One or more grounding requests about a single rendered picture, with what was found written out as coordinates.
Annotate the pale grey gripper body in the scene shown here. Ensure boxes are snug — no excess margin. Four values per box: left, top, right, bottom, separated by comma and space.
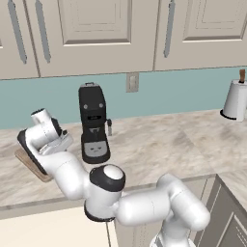
37, 130, 74, 157

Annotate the wooden cutting board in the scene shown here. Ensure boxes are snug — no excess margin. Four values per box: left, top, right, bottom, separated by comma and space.
14, 149, 54, 183

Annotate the cream drawer front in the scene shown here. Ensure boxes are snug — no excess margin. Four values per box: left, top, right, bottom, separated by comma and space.
0, 206, 112, 247

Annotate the black coffee machine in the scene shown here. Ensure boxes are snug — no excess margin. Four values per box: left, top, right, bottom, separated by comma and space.
77, 82, 114, 165

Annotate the white paper towel roll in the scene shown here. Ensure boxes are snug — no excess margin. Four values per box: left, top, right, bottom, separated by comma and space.
222, 79, 247, 123

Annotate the grey base cupboard door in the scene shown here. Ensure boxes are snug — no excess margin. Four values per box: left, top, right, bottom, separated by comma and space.
192, 175, 247, 247

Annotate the black paper towel holder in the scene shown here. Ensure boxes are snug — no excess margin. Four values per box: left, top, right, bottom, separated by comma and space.
219, 69, 247, 123

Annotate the beige wall socket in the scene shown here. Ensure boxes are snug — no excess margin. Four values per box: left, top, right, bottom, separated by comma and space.
125, 71, 140, 94

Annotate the grey cupboard door handle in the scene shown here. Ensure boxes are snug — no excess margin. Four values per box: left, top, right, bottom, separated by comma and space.
7, 0, 28, 65
162, 0, 177, 59
34, 0, 52, 64

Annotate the wide beige wall cupboard door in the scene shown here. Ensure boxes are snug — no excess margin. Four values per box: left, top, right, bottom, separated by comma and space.
22, 0, 161, 78

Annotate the narrow beige wall cupboard door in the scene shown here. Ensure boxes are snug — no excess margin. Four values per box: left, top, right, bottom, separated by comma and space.
0, 0, 41, 80

